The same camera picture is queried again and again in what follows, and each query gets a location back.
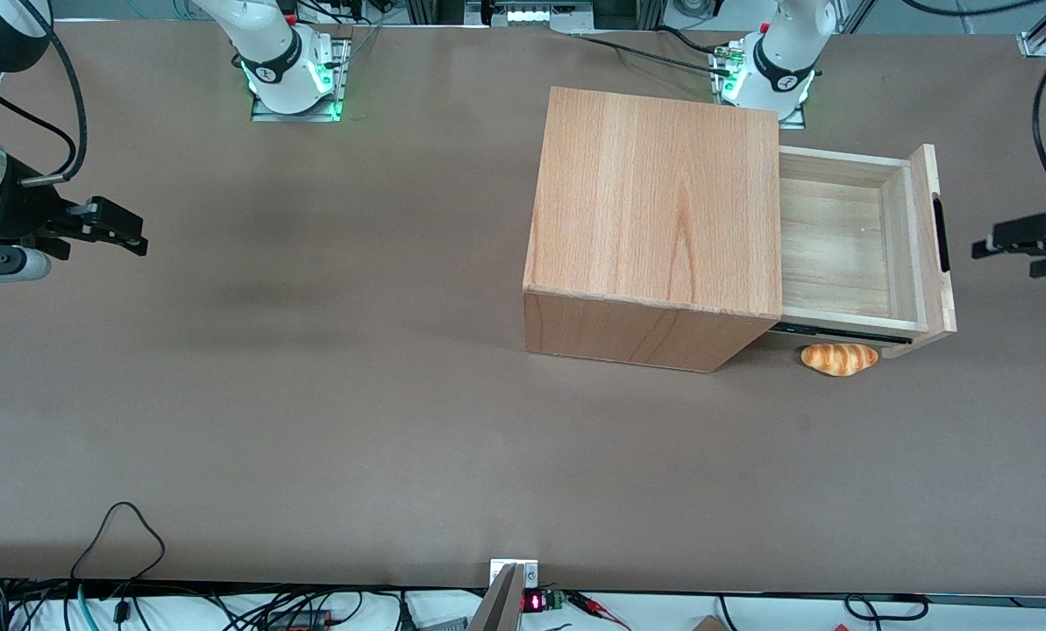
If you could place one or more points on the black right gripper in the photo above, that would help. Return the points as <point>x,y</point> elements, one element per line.
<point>16,215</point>

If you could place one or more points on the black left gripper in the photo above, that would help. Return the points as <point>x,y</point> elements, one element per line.
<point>1024,236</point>

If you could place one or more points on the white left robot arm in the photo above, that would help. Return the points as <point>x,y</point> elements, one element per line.
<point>781,66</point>

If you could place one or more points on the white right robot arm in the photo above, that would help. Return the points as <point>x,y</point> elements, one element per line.
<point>279,63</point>

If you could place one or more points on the light wooden drawer cabinet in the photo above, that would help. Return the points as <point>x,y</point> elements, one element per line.
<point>654,202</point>

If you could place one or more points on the striped bread roll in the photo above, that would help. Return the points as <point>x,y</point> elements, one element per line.
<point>838,358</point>

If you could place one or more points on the brown cardboard piece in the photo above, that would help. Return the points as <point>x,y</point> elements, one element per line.
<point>708,624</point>

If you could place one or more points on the red digit display module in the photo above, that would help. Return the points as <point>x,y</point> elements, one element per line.
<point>536,602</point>

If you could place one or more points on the red and black clip leads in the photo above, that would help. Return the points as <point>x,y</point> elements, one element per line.
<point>597,606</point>

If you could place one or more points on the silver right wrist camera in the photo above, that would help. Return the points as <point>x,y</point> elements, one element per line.
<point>1,265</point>

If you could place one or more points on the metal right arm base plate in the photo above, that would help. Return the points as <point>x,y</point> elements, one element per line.
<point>344,70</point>

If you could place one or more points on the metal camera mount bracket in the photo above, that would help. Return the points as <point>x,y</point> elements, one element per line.
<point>530,574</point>

